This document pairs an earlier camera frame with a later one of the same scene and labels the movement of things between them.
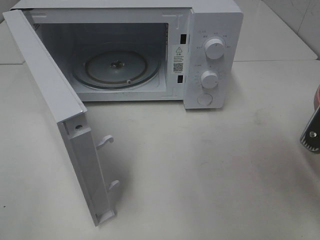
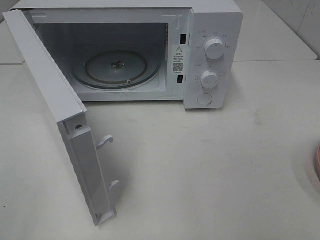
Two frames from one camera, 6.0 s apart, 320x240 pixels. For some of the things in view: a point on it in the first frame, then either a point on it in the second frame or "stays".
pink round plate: [317, 99] to [317, 160]
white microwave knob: [209, 79] stays
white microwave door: [80, 140] stays
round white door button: [204, 99] stays
